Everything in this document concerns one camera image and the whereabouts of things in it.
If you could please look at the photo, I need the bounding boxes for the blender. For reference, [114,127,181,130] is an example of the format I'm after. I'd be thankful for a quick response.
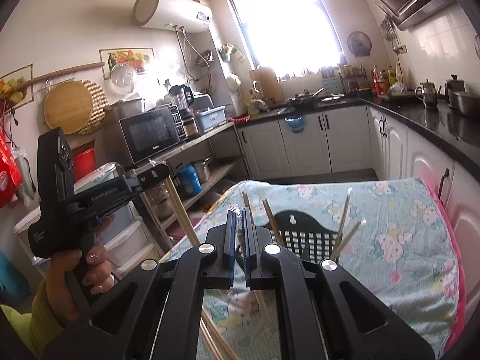
[168,85,199,139]

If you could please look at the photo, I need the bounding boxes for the green plastic utensil basket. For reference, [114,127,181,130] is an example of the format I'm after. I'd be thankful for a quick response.
[274,211,337,264]

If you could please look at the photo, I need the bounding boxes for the round bamboo tray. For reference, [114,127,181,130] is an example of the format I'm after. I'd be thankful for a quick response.
[43,80,108,135]

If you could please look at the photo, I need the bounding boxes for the red plastic basin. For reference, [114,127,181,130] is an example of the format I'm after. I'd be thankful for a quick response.
[74,147,96,181]

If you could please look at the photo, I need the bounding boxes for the steel kettle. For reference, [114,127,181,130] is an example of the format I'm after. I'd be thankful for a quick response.
[415,80,440,110]

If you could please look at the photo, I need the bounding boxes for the black microwave oven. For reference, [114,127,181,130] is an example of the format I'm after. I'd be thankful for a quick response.
[101,104,186,167]

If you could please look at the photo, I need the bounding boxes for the chopstick pair one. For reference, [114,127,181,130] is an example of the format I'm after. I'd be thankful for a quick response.
[241,192,255,225]

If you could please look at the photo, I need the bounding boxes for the chopstick pair five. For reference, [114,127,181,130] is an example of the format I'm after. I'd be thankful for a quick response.
[262,199,285,247]

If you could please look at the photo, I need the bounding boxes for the Hello Kitty tablecloth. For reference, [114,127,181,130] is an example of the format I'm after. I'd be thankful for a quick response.
[160,177,461,360]

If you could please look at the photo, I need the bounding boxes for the person's left hand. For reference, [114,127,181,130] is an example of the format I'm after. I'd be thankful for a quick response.
[45,214,116,327]

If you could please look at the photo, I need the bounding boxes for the white water heater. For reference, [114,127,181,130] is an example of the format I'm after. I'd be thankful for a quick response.
[131,0,213,33]

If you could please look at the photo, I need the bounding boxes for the chopstick pair two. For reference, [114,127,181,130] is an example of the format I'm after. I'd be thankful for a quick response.
[235,206,272,329]

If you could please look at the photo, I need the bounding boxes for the chopstick pair eight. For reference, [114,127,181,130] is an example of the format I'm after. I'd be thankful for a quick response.
[200,307,240,360]

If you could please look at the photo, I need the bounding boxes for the blue storage box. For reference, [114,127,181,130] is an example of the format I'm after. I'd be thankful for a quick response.
[195,106,226,133]

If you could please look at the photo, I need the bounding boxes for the blue canister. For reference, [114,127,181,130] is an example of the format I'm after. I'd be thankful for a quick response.
[176,164,202,196]

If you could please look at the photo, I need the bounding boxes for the black cooking pot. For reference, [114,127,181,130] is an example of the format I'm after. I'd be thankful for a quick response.
[445,75,480,118]

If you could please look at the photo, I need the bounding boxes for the black frying pan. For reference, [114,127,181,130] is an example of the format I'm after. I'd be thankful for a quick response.
[286,88,325,108]

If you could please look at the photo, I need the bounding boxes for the chopstick pair three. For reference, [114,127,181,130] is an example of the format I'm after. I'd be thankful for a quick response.
[330,219,366,261]

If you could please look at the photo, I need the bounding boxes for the chopstick pair four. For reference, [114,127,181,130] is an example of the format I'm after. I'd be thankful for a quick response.
[331,187,352,257]

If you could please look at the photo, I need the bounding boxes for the steel pots on shelf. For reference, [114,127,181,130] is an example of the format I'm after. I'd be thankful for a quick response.
[146,185,173,221]

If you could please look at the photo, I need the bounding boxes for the plastic drawer cabinet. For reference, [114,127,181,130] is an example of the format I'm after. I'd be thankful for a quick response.
[14,202,160,278]

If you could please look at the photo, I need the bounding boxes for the wall fan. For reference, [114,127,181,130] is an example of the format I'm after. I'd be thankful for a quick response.
[347,31,373,58]

